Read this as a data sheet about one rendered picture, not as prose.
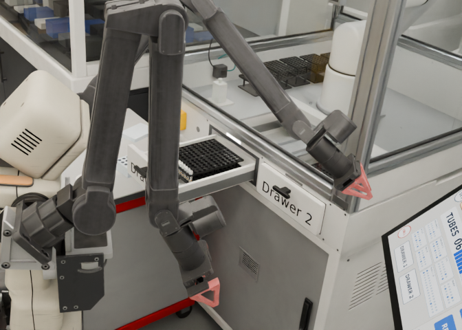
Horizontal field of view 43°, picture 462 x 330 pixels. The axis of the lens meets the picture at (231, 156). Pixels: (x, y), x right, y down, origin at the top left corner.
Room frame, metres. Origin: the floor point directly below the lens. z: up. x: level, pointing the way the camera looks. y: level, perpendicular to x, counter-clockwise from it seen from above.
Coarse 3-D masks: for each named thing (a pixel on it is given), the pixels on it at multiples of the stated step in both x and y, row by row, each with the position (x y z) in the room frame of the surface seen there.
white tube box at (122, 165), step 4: (124, 156) 1.87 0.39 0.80; (120, 160) 1.84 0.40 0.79; (124, 160) 1.84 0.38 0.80; (120, 164) 1.81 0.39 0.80; (124, 164) 1.82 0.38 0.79; (116, 168) 1.83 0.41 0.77; (120, 168) 1.81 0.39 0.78; (124, 168) 1.79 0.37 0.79; (120, 172) 1.81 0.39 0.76; (124, 172) 1.79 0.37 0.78; (128, 176) 1.78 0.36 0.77
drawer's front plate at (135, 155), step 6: (132, 144) 1.72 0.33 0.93; (132, 150) 1.70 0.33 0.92; (138, 150) 1.69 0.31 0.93; (132, 156) 1.70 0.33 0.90; (138, 156) 1.67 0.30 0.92; (144, 156) 1.65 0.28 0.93; (138, 162) 1.66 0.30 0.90; (144, 162) 1.63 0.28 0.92; (132, 168) 1.70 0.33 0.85; (132, 174) 1.70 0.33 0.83; (138, 174) 1.66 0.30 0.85; (138, 180) 1.66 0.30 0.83; (144, 180) 1.63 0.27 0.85; (144, 186) 1.63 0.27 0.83
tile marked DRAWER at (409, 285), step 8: (408, 272) 1.09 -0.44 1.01; (416, 272) 1.08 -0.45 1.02; (400, 280) 1.08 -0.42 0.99; (408, 280) 1.06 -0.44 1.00; (416, 280) 1.05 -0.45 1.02; (400, 288) 1.06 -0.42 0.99; (408, 288) 1.04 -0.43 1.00; (416, 288) 1.03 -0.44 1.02; (408, 296) 1.02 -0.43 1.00; (416, 296) 1.00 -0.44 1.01
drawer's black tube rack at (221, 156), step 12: (192, 144) 1.82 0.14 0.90; (204, 144) 1.83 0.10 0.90; (216, 144) 1.84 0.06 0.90; (180, 156) 1.73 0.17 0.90; (192, 156) 1.74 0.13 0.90; (204, 156) 1.74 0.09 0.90; (216, 156) 1.75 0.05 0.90; (228, 156) 1.76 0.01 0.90; (192, 168) 1.65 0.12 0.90; (204, 168) 1.66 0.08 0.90; (216, 168) 1.68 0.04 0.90; (228, 168) 1.73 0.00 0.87; (192, 180) 1.63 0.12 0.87
